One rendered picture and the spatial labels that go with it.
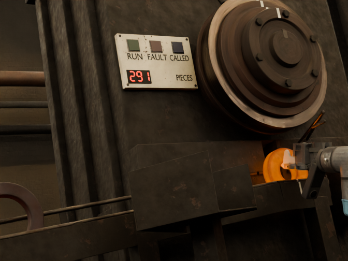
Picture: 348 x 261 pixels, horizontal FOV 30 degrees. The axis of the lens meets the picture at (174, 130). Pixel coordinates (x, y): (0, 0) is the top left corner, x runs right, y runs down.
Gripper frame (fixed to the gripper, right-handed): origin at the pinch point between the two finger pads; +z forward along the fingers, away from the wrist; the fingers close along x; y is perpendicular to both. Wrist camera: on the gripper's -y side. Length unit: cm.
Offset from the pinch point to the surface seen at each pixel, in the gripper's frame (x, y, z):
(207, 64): 22.7, 32.5, 7.8
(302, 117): -7.6, 15.5, -0.5
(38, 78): -109, 98, 576
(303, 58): -6.8, 34.2, -3.2
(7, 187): 89, -2, -3
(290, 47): -0.6, 37.3, -4.3
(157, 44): 34, 40, 19
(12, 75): -78, 100, 576
